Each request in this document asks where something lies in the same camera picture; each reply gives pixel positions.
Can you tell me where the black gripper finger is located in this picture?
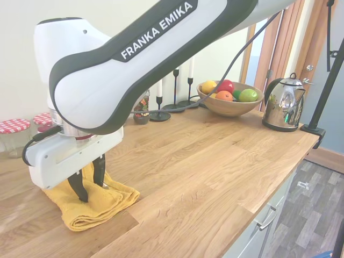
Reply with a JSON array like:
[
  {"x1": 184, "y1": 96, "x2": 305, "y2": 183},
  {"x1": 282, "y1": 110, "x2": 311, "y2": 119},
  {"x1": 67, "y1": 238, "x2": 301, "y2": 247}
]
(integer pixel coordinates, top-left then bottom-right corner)
[
  {"x1": 92, "y1": 154, "x2": 107, "y2": 188},
  {"x1": 67, "y1": 172, "x2": 89, "y2": 203}
]

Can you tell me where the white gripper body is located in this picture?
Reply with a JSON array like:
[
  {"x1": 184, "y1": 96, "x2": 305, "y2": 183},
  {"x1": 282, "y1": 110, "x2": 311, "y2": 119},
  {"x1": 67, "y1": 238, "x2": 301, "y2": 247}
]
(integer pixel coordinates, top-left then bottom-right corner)
[{"x1": 26, "y1": 126, "x2": 125, "y2": 190}]

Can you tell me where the yellow cloth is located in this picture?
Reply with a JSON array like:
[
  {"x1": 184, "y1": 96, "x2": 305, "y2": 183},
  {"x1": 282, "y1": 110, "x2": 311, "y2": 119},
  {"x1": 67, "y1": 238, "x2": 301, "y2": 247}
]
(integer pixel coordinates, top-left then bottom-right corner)
[{"x1": 42, "y1": 165, "x2": 141, "y2": 232}]

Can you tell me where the glass jar red gingham lid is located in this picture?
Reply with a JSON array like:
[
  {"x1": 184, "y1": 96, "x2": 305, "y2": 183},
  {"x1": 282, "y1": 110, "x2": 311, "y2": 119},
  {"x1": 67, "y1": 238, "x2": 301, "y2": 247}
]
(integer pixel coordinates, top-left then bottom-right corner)
[
  {"x1": 0, "y1": 118, "x2": 31, "y2": 159},
  {"x1": 32, "y1": 112, "x2": 53, "y2": 135}
]

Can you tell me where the spice jar black lid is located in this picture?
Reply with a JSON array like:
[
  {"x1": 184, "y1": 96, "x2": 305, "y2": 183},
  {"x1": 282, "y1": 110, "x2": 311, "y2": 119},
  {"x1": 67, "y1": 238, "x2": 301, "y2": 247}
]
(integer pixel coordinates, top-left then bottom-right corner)
[{"x1": 133, "y1": 90, "x2": 151, "y2": 125}]

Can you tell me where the black candle holder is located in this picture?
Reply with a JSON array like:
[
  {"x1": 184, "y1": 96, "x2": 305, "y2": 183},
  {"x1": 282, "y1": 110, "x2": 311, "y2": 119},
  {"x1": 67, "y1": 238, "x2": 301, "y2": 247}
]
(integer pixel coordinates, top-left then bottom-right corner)
[
  {"x1": 178, "y1": 77, "x2": 201, "y2": 107},
  {"x1": 149, "y1": 94, "x2": 171, "y2": 123},
  {"x1": 162, "y1": 68, "x2": 189, "y2": 111}
]

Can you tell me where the yellow lemon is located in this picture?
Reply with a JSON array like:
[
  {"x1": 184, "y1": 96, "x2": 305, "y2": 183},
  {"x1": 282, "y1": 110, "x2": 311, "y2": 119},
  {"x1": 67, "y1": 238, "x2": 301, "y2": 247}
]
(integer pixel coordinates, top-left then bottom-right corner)
[{"x1": 201, "y1": 80, "x2": 218, "y2": 95}]

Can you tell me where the orange fruit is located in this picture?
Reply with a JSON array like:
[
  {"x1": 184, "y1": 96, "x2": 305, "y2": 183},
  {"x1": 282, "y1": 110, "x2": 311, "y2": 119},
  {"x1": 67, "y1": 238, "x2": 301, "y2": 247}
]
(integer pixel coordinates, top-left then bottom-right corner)
[{"x1": 214, "y1": 90, "x2": 234, "y2": 102}]

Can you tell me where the wooden fruit bowl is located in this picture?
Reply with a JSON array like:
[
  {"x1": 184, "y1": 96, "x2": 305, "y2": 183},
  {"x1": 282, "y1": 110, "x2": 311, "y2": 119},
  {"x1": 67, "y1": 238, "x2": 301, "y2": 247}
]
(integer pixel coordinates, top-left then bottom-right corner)
[{"x1": 196, "y1": 80, "x2": 266, "y2": 118}]

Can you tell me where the red apple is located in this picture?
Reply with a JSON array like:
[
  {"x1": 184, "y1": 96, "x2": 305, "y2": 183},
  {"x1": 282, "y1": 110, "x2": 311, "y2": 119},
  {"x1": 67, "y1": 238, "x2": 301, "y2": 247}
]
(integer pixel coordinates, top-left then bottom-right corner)
[{"x1": 216, "y1": 79, "x2": 235, "y2": 94}]

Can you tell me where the white base cabinet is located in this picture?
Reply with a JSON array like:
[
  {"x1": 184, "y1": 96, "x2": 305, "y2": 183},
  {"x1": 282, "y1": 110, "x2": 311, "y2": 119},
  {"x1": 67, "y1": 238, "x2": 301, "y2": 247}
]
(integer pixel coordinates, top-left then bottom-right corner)
[{"x1": 223, "y1": 161, "x2": 299, "y2": 258}]

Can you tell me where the green apple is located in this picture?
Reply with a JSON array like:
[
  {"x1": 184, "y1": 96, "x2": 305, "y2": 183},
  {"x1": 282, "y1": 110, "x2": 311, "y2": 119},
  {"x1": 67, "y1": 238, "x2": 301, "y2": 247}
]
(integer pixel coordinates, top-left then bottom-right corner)
[{"x1": 239, "y1": 88, "x2": 260, "y2": 103}]

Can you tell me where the stainless steel kettle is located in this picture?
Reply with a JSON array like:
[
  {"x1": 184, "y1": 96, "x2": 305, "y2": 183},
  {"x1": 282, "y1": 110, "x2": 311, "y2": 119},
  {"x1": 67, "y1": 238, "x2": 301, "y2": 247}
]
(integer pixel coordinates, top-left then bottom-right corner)
[{"x1": 262, "y1": 72, "x2": 307, "y2": 133}]

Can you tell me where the grey door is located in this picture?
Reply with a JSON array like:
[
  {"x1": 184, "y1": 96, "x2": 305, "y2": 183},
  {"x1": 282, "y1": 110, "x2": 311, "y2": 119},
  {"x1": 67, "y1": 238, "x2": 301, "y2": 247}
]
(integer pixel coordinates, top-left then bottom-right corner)
[{"x1": 303, "y1": 16, "x2": 344, "y2": 153}]

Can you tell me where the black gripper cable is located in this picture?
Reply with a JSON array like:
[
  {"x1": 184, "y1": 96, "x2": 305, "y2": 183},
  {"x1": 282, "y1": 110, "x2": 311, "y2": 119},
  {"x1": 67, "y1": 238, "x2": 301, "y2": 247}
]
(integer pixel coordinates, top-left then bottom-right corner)
[{"x1": 21, "y1": 125, "x2": 62, "y2": 165}]

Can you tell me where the metal drawer handle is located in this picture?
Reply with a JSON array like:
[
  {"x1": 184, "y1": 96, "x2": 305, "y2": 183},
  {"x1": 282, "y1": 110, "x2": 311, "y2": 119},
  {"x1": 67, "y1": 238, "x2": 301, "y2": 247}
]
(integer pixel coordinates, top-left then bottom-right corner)
[{"x1": 256, "y1": 205, "x2": 277, "y2": 231}]

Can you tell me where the black clamp camera stand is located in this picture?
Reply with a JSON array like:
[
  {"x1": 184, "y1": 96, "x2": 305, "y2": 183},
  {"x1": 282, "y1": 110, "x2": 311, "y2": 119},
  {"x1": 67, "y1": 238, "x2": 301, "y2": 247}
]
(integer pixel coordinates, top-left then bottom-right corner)
[{"x1": 300, "y1": 34, "x2": 344, "y2": 150}]

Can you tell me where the wooden door frame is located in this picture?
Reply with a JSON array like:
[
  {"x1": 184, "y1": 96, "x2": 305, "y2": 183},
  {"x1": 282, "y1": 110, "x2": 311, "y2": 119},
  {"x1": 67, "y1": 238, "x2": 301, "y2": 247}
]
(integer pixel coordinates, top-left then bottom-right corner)
[{"x1": 240, "y1": 0, "x2": 327, "y2": 113}]

